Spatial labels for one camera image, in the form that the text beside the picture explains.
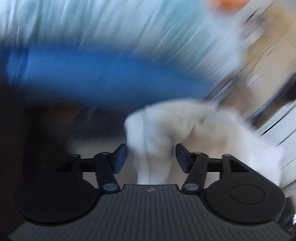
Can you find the blue pillow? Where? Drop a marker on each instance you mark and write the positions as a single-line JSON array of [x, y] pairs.
[[92, 71]]

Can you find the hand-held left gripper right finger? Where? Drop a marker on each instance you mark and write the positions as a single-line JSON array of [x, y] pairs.
[[182, 160]]

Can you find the light blue quilted blanket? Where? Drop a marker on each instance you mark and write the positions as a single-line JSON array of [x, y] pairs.
[[115, 23]]

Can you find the dark brown cloth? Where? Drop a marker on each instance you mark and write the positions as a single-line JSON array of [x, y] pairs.
[[27, 129]]

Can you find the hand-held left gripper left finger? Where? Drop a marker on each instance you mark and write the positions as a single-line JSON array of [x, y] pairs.
[[120, 160]]

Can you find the white fleece robe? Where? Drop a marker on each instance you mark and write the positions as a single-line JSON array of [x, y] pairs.
[[161, 125]]

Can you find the white goose plush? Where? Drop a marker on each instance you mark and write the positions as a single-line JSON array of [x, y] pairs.
[[226, 3]]

